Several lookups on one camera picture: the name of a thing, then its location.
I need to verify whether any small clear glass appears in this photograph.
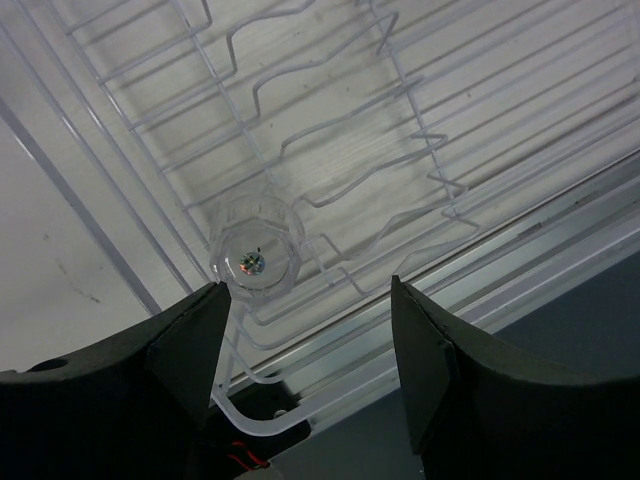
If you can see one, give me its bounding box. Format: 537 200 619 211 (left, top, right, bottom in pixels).
209 194 305 305

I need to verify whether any clear plastic dish rack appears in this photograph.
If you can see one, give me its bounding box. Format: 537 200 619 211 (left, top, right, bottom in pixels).
0 0 640 437

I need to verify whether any aluminium mounting rail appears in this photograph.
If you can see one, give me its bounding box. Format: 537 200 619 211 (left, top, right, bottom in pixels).
218 156 639 431

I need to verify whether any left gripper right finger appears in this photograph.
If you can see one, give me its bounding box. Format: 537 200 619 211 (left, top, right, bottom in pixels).
391 278 639 479

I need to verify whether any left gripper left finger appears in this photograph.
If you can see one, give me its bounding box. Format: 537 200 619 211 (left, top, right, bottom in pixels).
1 283 231 479

